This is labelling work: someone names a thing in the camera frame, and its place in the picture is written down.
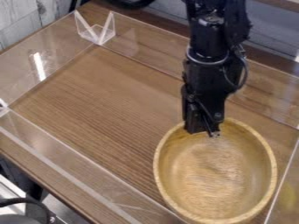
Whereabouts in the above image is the clear acrylic corner bracket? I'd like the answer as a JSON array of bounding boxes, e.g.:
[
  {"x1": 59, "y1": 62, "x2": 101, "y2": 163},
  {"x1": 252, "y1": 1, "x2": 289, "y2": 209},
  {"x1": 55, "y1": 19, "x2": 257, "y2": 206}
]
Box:
[{"x1": 73, "y1": 10, "x2": 116, "y2": 46}]

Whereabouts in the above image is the black table frame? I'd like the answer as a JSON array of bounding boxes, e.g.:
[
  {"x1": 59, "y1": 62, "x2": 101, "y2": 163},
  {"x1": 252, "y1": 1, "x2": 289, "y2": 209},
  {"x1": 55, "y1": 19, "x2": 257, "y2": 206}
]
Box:
[{"x1": 0, "y1": 157, "x2": 91, "y2": 224}]

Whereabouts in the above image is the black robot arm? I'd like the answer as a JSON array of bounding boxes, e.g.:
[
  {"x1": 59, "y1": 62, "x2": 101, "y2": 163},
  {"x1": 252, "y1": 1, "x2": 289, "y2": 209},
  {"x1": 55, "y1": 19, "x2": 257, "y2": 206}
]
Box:
[{"x1": 181, "y1": 0, "x2": 251, "y2": 137}]

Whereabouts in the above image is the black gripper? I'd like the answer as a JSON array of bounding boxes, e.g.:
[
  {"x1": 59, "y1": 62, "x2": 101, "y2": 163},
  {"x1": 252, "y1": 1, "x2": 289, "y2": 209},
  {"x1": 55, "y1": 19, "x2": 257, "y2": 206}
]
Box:
[{"x1": 181, "y1": 54, "x2": 248, "y2": 137}]

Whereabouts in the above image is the brown wooden bowl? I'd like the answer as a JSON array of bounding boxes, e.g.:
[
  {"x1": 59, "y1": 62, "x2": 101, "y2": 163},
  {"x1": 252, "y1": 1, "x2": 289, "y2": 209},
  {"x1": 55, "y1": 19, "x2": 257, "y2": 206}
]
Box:
[{"x1": 153, "y1": 118, "x2": 277, "y2": 224}]

